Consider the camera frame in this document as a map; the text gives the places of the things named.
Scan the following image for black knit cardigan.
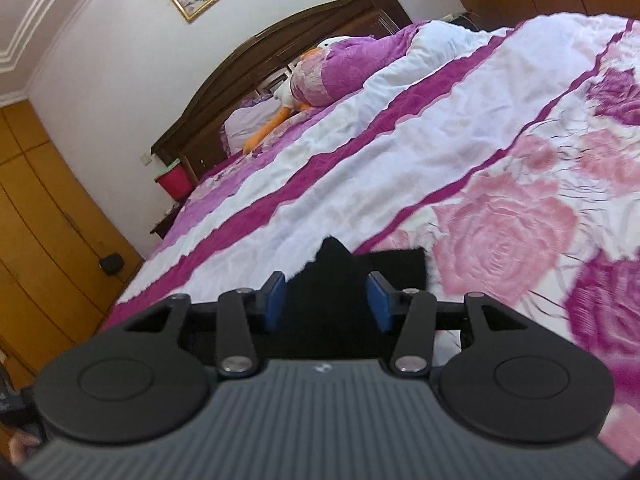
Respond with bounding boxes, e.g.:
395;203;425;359
277;237;427;361

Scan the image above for red plastic bucket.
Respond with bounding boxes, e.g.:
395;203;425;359
154;158;194;202

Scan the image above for dark wooden headboard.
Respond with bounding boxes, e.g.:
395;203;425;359
151;0;411;181

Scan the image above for lilac flat pillow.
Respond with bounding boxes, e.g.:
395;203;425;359
220;94;281;156

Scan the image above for person's hand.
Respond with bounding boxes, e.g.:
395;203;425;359
9;431;41;466

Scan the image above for light wooden wardrobe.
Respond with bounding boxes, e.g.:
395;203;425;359
1;101;142;387

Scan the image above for white orange plush goose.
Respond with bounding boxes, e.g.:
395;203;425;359
243;36;348;155

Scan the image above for pink floral bed quilt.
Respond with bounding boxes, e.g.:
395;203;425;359
110;13;639;462

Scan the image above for pink floral pillow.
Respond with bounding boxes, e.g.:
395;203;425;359
290;27;418;107

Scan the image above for small black hanging pouch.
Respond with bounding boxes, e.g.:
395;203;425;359
99;252;125;276

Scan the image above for dark wooden nightstand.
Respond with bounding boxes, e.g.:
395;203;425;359
150;200;186;240

